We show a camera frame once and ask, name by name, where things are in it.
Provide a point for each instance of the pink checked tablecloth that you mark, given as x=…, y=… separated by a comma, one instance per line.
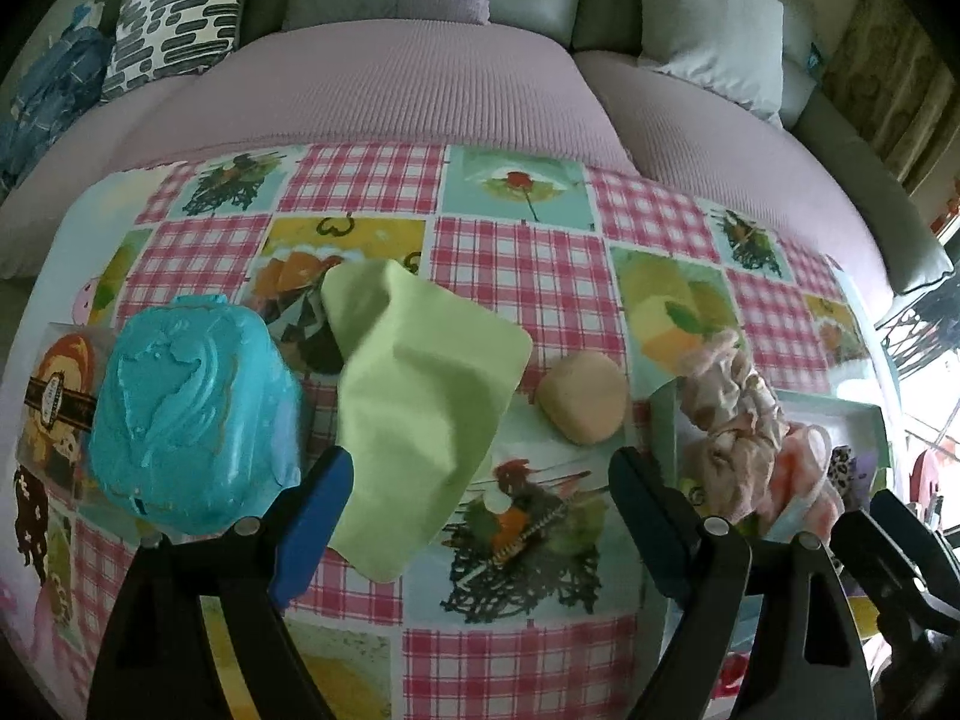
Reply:
x=510, y=270

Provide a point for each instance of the pink ribbed sofa cover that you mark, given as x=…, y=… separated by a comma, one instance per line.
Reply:
x=412, y=82

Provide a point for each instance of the black white patterned pillow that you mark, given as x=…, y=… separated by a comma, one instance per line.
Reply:
x=180, y=7

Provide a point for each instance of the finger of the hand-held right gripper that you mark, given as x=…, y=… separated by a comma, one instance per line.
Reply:
x=922, y=529
x=877, y=555

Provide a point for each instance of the light grey pillow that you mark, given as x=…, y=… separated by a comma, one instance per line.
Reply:
x=712, y=15

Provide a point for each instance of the clear printed box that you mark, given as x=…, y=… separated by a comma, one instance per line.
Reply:
x=56, y=405

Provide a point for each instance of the beige round puff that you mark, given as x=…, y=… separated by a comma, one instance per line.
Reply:
x=581, y=401

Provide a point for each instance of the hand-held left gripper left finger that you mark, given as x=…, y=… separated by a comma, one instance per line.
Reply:
x=315, y=525

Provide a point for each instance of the beige patterned curtain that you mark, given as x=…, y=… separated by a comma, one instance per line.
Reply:
x=885, y=75

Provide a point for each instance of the yellow green sponge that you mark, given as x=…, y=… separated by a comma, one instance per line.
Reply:
x=862, y=607

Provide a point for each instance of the teal plastic lidded box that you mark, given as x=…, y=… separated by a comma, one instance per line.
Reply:
x=187, y=420

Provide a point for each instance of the small teal cloth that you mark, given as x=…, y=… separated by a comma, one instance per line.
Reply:
x=814, y=60

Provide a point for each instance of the black metal railing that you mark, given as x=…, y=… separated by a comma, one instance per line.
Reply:
x=922, y=330

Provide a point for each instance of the red round stool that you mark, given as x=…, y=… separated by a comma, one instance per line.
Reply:
x=930, y=465

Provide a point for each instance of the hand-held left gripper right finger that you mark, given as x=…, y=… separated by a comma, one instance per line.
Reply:
x=645, y=525

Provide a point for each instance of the white storage box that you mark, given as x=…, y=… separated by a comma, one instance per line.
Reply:
x=847, y=420

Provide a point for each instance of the light green cloth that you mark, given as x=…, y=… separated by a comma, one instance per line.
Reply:
x=420, y=405

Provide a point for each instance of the blue denim cloth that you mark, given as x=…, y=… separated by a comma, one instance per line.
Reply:
x=52, y=90

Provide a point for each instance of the leopard print scrunchie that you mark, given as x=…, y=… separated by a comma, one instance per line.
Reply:
x=841, y=469

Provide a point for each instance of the pale pink ruffled scrunchie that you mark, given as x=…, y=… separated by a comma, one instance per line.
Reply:
x=727, y=427

